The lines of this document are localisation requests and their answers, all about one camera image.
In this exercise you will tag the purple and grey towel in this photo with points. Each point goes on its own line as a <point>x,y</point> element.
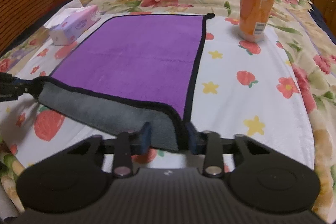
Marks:
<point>133,69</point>

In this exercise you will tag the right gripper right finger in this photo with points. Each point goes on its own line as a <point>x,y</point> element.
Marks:
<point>213,147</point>

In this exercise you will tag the pink tissue pack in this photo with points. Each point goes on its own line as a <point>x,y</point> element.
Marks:
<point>68,25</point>

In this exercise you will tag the orange lidded cup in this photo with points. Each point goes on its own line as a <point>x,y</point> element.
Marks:
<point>254,15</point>

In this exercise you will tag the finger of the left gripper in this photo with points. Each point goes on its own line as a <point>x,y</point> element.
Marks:
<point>13,87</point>

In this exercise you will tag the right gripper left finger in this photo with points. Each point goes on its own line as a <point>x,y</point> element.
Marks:
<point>123,147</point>

